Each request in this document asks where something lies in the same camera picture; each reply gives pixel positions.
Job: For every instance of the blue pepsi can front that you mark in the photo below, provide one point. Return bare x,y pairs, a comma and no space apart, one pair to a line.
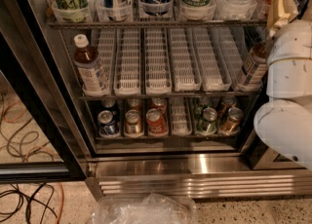
108,125

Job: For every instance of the stainless steel fridge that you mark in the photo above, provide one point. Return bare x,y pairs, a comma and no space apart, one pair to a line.
179,63

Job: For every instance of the red can front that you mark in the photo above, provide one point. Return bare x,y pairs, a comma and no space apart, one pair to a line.
156,122

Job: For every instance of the bronze can front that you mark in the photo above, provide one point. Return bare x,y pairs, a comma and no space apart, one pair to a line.
232,122

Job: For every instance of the gold can front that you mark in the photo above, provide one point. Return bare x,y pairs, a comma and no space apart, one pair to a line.
133,124

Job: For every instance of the tea bottle white cap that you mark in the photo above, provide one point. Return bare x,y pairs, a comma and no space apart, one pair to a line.
253,69
90,66

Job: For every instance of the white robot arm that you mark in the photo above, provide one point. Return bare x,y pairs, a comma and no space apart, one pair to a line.
284,123

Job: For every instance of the clear plastic bin with bag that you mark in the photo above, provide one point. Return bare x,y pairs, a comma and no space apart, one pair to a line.
150,209

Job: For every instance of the green can front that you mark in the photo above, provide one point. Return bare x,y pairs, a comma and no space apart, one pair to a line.
206,124

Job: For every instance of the left tea bottle white cap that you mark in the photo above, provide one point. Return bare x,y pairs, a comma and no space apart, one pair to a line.
90,66

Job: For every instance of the right tea bottle white cap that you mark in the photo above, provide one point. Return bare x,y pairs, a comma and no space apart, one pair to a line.
253,69

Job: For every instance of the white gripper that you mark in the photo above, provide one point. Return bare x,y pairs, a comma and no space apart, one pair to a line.
290,39

